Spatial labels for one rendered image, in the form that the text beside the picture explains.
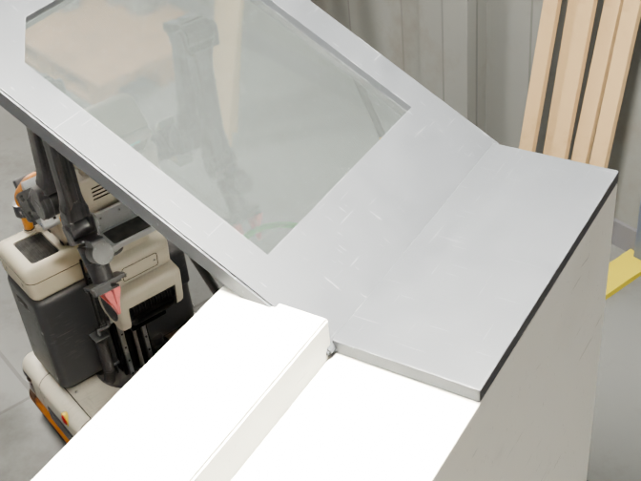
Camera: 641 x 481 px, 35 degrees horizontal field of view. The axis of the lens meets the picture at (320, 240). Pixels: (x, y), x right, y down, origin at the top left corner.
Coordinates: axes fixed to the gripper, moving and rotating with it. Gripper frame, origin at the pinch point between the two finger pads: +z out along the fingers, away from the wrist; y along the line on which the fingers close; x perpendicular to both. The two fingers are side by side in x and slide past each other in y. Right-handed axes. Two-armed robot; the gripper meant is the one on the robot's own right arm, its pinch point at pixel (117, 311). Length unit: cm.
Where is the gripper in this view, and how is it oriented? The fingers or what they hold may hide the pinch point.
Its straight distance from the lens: 273.2
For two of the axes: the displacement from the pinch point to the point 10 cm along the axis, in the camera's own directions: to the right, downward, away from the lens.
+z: 3.6, 9.0, 2.4
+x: -5.1, -0.2, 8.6
